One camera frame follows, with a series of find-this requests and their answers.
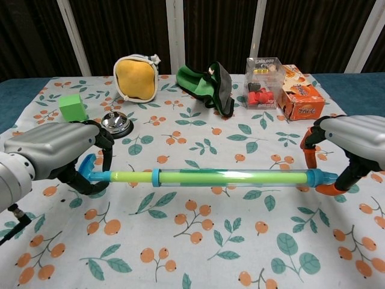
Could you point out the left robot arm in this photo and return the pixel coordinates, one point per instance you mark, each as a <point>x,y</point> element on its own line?
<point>13,180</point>

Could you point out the green cube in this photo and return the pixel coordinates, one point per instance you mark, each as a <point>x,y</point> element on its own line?
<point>72,108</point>

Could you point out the yellow plush pouch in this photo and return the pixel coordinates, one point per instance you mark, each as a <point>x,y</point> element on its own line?
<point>135,79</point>

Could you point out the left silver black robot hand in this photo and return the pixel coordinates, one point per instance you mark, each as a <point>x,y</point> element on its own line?
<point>57,144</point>

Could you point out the white partition frame post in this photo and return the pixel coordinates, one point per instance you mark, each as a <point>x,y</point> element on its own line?
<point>175,36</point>
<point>73,39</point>
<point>255,33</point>
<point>367,39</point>

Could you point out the orange snack box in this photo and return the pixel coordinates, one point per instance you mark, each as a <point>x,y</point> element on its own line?
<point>303,102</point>

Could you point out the right silver robot hand orange fingertips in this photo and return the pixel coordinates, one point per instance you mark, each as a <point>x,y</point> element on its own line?
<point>361,135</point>

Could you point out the clear box with red pieces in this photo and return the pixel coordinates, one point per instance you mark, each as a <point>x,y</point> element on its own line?
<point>263,96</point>

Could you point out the green grey fabric glove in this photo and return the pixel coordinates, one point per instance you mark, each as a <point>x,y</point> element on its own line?
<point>204,87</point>

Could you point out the small metal bowl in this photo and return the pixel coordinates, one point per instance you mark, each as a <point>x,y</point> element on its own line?
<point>115,123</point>

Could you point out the floral tablecloth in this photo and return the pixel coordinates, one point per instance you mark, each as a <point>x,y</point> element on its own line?
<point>192,241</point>

